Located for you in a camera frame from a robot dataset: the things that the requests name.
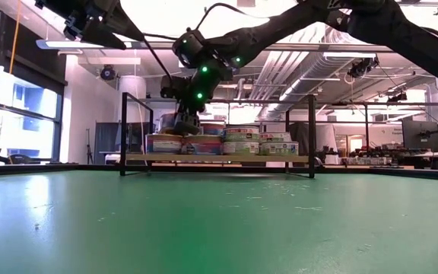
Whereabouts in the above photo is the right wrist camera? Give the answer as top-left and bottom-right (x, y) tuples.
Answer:
(160, 75), (189, 100)

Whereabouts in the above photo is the black camera cable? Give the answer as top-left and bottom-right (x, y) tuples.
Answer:
(142, 2), (271, 84)

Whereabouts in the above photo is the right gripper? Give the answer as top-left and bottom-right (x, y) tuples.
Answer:
(172, 103), (203, 137)

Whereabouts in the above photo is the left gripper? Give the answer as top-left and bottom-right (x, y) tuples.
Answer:
(62, 2), (146, 51)

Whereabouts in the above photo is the green table mat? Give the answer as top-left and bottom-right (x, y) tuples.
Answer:
(0, 170), (438, 274)

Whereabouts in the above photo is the black round wall fan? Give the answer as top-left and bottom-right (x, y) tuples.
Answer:
(100, 64), (116, 81)

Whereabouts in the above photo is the black ceiling camera rig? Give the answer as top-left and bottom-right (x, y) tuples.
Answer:
(347, 56), (380, 80)

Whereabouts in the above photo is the grey cabinet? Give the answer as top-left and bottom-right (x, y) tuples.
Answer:
(94, 121), (123, 165)

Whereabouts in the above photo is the black monitor on arm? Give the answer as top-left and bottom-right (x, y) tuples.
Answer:
(401, 120), (438, 150)

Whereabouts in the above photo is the black tripod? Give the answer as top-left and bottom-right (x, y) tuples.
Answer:
(85, 128), (94, 164)

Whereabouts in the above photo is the silver ceiling duct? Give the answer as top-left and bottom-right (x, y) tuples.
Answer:
(259, 49), (344, 115)

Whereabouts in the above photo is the black office chair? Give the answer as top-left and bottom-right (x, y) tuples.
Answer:
(5, 154), (33, 165)

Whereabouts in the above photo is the thin orange cable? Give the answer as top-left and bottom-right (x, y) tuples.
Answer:
(8, 0), (22, 74)

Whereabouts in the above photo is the white round column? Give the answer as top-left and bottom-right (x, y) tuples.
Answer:
(119, 75), (148, 125)

